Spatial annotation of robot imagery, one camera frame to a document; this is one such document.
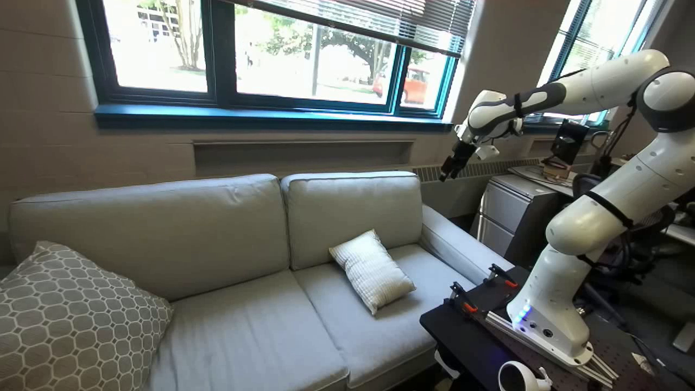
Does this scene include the grey patterned cushion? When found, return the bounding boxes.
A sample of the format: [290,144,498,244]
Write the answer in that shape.
[0,241,173,391]

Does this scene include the right blue-framed window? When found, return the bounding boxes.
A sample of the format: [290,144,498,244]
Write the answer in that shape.
[520,0,674,134]

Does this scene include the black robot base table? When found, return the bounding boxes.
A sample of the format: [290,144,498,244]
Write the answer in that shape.
[418,262,695,391]

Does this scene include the small white pillow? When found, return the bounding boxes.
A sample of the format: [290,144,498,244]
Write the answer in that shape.
[330,230,414,315]

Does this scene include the grey filing cabinet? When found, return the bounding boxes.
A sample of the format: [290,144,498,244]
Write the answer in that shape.
[473,174,558,267]

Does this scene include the light grey two-seat couch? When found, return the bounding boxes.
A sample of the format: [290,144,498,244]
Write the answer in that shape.
[8,172,498,391]

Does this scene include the white VR controller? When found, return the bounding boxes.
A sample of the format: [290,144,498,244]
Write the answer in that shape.
[497,361,552,391]

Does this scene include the large blue-framed window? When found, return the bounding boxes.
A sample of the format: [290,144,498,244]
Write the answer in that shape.
[76,0,481,129]

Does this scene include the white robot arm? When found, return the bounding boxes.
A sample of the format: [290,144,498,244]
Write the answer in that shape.
[440,49,695,364]

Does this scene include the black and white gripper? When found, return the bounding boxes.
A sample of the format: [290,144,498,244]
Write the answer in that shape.
[439,121,501,180]

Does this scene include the black monitor on desk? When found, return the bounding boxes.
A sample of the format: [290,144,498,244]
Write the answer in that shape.
[552,121,588,165]

